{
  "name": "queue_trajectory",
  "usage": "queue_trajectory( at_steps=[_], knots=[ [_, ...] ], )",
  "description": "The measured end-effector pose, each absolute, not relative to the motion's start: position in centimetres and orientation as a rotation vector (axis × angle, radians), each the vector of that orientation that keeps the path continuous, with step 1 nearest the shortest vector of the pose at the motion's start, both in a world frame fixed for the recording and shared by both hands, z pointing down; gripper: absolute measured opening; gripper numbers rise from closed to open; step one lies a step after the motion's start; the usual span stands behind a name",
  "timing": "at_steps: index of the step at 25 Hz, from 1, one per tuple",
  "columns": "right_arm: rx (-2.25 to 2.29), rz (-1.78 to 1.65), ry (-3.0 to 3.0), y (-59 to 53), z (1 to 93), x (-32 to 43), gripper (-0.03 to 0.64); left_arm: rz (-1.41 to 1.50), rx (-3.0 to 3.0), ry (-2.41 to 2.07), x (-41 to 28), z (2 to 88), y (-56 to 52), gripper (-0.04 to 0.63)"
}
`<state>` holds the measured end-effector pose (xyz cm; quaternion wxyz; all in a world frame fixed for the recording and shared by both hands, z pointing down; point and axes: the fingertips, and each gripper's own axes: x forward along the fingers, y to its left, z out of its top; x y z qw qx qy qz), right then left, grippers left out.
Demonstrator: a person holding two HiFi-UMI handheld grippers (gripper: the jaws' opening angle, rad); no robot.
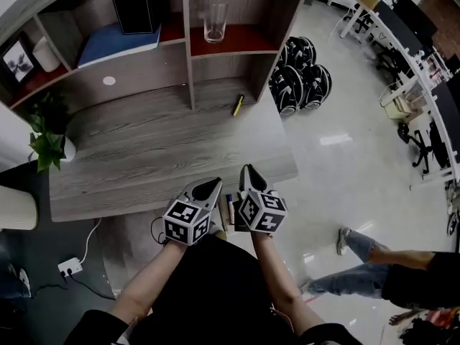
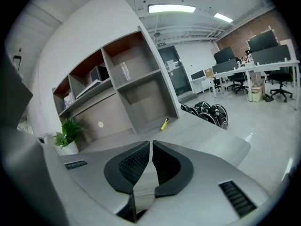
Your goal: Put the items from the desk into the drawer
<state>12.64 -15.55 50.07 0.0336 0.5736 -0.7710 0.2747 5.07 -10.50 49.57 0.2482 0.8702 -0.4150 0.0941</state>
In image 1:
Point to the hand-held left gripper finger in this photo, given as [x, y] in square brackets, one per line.
[190, 190]
[216, 196]

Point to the black square box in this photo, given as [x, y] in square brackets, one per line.
[134, 13]

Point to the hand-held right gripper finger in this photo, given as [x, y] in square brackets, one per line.
[244, 182]
[260, 182]

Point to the person's beige shoe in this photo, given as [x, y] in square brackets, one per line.
[218, 231]

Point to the cream storage crate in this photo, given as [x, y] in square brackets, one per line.
[404, 102]

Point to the white wheeled device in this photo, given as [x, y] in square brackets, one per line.
[453, 207]

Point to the white power strip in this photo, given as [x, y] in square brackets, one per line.
[70, 266]

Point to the white cylindrical pot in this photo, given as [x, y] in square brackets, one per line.
[46, 54]

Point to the person's right forearm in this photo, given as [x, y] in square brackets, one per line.
[284, 286]

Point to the black office chair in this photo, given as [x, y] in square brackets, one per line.
[435, 146]
[393, 63]

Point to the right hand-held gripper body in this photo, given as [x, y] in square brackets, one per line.
[262, 212]

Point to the grey wooden desk hutch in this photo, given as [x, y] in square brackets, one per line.
[143, 74]

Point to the person's left forearm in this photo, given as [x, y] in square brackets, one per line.
[147, 282]

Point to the green potted plant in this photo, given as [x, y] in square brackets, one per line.
[48, 138]

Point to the long white office desk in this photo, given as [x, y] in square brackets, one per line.
[413, 74]

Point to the wooden drawer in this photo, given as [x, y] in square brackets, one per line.
[223, 214]

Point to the black framed picture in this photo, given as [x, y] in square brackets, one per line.
[18, 63]

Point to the blue-capped marker pen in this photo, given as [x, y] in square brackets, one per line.
[230, 201]

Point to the blue book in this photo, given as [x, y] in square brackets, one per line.
[115, 45]

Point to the person's black clothing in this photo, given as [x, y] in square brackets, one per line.
[212, 293]

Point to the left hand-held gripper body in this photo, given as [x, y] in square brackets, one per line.
[185, 221]

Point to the pink cloth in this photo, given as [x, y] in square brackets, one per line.
[442, 315]

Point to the clear drinking glass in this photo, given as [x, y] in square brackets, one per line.
[215, 23]

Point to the yellow highlighter pen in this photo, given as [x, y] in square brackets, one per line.
[238, 105]

